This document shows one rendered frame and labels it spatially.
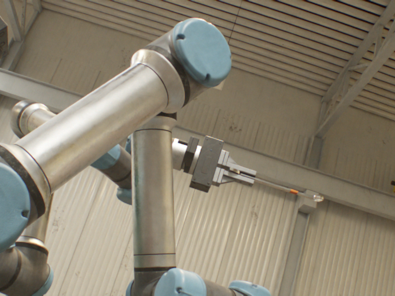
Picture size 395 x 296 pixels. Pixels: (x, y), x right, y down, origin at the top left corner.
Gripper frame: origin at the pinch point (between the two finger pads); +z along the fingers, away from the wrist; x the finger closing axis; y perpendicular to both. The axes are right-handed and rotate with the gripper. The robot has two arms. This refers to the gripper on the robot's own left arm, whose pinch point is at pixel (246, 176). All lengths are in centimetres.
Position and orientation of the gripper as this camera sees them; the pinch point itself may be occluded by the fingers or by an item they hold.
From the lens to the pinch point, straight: 134.4
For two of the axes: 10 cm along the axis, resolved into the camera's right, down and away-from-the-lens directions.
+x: -2.8, 8.7, -4.1
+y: -1.3, 3.9, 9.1
